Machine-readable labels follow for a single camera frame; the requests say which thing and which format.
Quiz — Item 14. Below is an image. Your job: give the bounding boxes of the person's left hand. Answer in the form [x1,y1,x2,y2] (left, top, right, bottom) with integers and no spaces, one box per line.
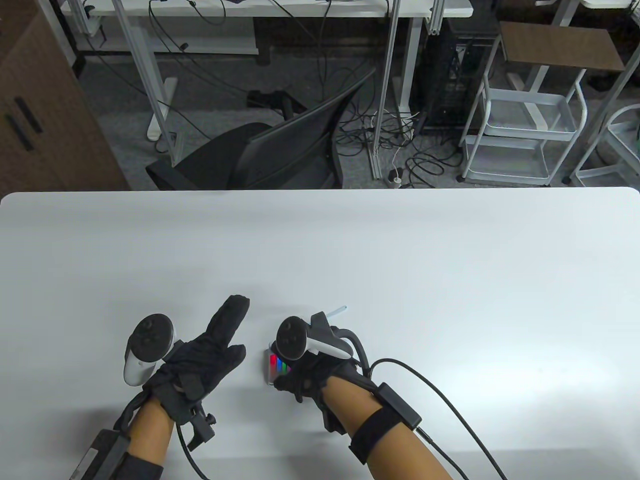
[145,295,251,427]

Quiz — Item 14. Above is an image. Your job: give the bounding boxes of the person's right hand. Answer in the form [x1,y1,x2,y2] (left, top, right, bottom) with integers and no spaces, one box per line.
[272,340,386,433]

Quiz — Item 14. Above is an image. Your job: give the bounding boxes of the black right forearm sensor box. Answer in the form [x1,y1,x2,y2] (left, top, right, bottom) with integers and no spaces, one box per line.
[376,382,422,431]

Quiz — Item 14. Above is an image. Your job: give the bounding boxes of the person's left forearm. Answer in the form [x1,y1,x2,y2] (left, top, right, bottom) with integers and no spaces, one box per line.
[107,397,177,480]

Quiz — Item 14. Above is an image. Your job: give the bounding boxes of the black left forearm sensor box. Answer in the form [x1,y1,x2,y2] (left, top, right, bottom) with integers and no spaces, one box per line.
[70,429,132,480]

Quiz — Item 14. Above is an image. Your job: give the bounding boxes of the person's right forearm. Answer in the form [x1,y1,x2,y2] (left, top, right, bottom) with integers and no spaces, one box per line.
[322,375,456,480]

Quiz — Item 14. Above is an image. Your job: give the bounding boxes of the white and black right controller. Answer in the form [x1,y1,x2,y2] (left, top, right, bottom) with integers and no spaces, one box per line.
[276,312,353,362]

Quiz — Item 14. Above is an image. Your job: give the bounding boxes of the white and black controller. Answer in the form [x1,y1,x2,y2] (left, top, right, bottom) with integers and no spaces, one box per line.
[123,313,177,387]
[276,312,353,362]

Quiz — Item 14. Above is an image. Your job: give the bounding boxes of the white and black left controller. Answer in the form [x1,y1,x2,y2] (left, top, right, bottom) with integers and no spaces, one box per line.
[123,313,177,387]

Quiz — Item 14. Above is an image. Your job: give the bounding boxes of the black office chair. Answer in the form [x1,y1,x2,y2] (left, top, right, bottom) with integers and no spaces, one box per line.
[145,67,377,191]

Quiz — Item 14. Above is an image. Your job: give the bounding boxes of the brown wooden cabinet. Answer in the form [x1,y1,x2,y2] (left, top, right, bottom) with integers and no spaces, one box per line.
[0,10,132,192]

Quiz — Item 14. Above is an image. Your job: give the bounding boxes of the white background desk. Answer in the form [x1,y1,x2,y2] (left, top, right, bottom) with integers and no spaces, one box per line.
[60,0,474,142]

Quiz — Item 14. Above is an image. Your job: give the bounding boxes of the black computer tower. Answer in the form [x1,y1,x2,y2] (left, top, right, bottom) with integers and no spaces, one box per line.
[412,17,501,132]

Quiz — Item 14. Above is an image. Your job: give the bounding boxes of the white three-tier cart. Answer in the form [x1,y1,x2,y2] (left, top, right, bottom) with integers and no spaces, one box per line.
[457,35,588,187]

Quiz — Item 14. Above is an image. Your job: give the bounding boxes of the white metal rack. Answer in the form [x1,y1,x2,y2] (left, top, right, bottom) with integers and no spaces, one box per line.
[562,0,640,188]

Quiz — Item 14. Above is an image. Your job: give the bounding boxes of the brown top side table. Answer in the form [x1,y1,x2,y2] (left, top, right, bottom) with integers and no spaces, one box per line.
[500,21,627,131]

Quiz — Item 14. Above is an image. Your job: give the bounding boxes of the black right wrist mount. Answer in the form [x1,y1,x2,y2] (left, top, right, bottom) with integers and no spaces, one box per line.
[320,400,346,433]

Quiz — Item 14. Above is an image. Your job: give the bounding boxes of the black wrist mount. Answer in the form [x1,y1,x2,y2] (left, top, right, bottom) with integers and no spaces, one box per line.
[320,400,346,433]
[186,402,218,451]

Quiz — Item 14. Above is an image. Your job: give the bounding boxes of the black left wrist mount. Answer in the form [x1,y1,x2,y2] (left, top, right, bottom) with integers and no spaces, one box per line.
[186,402,218,451]

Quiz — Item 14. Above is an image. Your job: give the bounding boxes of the black right glove cable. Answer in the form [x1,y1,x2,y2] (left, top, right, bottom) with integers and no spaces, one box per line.
[367,357,508,480]

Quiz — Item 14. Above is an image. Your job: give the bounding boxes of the black glove cable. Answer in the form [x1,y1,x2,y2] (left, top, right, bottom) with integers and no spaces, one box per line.
[173,422,211,480]
[367,357,508,480]

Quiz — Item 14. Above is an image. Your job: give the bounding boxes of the black right arm strap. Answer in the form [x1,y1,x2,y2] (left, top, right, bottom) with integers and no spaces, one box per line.
[348,409,403,463]

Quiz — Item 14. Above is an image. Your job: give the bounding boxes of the black arm strap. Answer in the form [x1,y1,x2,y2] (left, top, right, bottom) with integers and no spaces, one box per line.
[348,409,403,463]
[107,450,165,480]

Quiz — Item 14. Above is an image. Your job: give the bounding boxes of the black braided cable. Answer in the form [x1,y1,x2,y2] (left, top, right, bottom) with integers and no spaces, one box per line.
[114,389,153,432]

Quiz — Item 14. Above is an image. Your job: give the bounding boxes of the black left glove cable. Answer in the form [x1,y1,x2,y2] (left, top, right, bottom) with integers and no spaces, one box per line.
[173,422,211,480]

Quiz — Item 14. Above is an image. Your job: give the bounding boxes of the black left arm strap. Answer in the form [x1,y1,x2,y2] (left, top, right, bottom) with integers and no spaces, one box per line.
[107,450,165,480]

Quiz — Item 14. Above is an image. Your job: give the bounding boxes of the tangle of black floor cables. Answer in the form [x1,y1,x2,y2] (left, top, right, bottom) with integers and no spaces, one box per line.
[336,95,463,190]

